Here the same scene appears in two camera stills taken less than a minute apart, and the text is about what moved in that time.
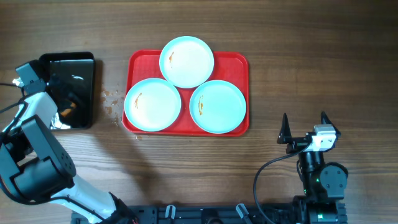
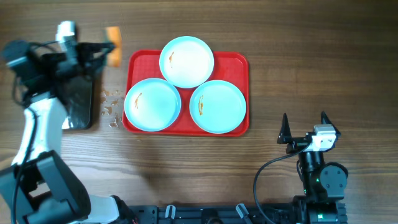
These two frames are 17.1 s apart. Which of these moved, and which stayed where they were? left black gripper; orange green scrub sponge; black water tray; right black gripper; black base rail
Moved: orange green scrub sponge; left black gripper
Stayed: black base rail; right black gripper; black water tray
